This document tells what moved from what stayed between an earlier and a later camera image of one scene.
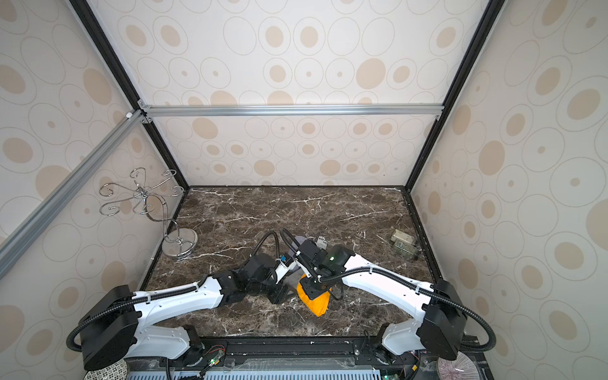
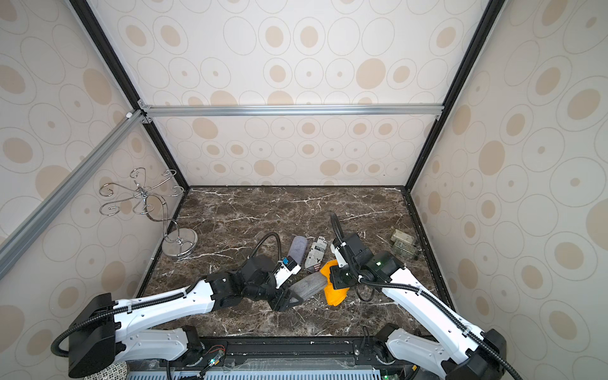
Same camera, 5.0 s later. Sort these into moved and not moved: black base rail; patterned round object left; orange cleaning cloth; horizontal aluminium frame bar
Moved: orange cleaning cloth
Not moved: patterned round object left; horizontal aluminium frame bar; black base rail
